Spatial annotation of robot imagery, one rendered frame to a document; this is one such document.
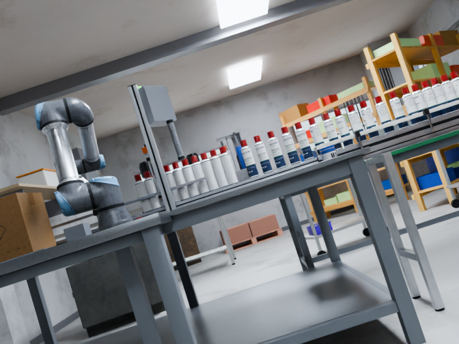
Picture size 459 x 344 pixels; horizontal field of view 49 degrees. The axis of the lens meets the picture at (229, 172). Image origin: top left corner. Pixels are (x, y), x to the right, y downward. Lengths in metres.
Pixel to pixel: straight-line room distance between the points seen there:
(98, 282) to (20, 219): 2.83
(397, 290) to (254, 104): 8.78
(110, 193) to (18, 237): 0.46
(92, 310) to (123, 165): 5.99
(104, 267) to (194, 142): 5.87
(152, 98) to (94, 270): 2.85
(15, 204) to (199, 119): 8.46
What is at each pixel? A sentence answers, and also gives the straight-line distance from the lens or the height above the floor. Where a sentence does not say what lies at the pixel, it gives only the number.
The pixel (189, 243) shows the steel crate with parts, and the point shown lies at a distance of 9.37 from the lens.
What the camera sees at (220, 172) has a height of 0.96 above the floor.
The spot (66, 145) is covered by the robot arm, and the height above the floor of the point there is 1.25.
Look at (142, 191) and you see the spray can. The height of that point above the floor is 0.99.
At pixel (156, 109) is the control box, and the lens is 2.55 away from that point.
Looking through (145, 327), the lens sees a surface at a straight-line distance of 2.09.
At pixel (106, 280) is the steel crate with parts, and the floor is 0.48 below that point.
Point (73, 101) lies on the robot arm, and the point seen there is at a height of 1.44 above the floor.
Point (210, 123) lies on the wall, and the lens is 10.60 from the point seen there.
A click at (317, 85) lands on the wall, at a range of 10.83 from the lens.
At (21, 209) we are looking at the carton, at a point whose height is 1.04.
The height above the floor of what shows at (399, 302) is 0.22.
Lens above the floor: 0.76
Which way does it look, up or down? 4 degrees up
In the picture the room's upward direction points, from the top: 18 degrees counter-clockwise
